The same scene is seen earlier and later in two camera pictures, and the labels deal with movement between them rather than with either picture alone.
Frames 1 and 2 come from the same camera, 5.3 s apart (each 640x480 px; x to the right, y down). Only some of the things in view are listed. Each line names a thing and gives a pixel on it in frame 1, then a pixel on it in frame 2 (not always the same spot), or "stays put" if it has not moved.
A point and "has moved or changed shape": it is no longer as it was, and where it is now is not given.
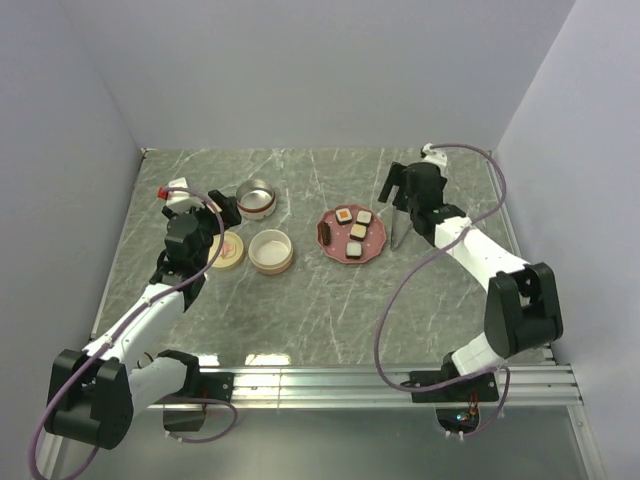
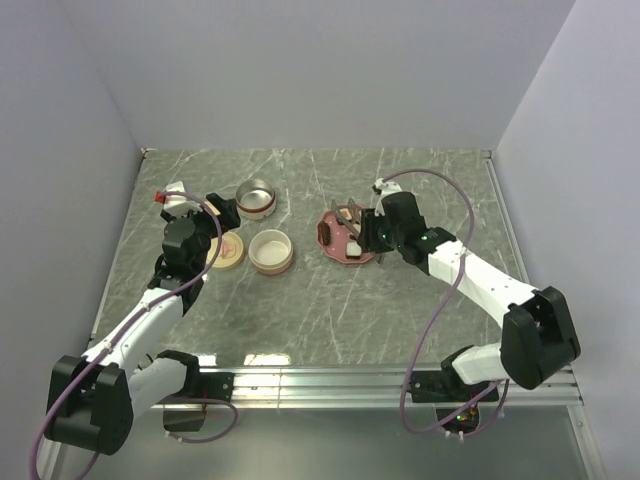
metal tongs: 398,223 has moved or changed shape
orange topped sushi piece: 343,216 stays put
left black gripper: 228,205 stays put
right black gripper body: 402,199 -> 376,234
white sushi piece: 353,250 stays put
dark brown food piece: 324,233 stays put
